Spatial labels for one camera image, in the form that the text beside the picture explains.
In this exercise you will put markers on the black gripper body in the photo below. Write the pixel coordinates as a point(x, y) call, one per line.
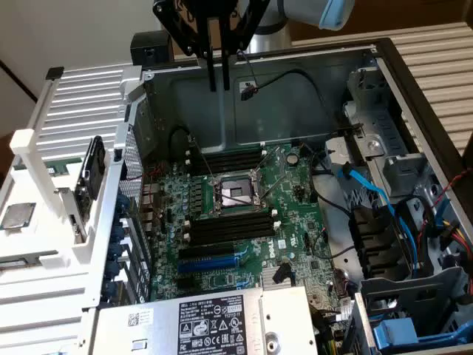
point(218, 7)

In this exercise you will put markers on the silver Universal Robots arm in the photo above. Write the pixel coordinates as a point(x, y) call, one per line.
point(269, 40)

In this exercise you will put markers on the black box device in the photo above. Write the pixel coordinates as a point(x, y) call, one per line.
point(151, 48)

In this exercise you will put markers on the open grey PC case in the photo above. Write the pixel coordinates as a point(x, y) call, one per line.
point(281, 118)

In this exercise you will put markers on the silver socket locking lever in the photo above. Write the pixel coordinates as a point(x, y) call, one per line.
point(203, 159)
point(273, 187)

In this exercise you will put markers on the silver coin battery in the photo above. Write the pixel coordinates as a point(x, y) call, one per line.
point(293, 158)

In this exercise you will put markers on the CPU socket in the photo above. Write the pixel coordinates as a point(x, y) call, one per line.
point(236, 192)

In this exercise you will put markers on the black end cap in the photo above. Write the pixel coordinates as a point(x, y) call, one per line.
point(54, 73)

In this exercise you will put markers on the silver metal disk bay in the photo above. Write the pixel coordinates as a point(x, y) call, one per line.
point(373, 122)

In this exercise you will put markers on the black graphics card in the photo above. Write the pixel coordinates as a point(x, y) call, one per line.
point(92, 166)

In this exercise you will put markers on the blue expansion slot clip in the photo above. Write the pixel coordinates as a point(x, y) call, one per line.
point(115, 250)
point(109, 288)
point(118, 232)
point(122, 203)
point(112, 268)

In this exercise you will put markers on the plain brown cardboard box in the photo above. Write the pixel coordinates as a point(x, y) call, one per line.
point(406, 15)

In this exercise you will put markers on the green Dell motherboard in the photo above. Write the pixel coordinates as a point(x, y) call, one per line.
point(295, 229)

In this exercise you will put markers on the long black expansion slot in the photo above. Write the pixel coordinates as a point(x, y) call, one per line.
point(207, 252)

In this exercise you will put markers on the blue expansion slot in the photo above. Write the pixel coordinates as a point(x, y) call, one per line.
point(207, 264)

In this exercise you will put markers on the silver finned heatsink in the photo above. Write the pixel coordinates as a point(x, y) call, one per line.
point(267, 275)

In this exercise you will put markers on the short black expansion slot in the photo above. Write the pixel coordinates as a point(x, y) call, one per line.
point(186, 283)

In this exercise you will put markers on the white parts rack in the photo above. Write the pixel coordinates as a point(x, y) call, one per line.
point(48, 236)

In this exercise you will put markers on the silver CPU chip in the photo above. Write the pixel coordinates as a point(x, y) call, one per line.
point(16, 216)

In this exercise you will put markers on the silver power supply with label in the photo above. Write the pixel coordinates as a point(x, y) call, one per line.
point(288, 314)

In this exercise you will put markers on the grey plastic disk bay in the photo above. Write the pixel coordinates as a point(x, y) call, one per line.
point(406, 292)

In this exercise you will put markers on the blue plastic drive tray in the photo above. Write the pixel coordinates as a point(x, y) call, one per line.
point(395, 333)

